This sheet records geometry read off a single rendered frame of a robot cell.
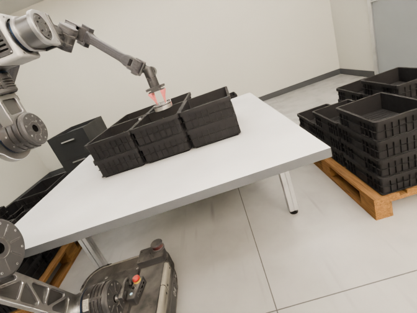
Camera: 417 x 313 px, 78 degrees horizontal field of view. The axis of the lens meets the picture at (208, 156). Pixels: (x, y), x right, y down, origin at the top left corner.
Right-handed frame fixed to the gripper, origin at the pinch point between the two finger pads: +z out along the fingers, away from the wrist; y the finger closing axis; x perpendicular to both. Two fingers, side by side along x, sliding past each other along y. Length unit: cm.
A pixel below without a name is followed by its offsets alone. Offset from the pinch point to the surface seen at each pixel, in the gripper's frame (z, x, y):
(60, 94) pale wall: -37, -322, 254
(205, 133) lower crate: 23.4, 7.8, -19.0
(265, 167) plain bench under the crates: 31, 56, -44
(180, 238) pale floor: 101, -9, 29
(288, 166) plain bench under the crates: 33, 56, -52
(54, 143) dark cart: 17, -123, 166
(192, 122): 14.9, 8.1, -14.3
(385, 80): 46, -60, -154
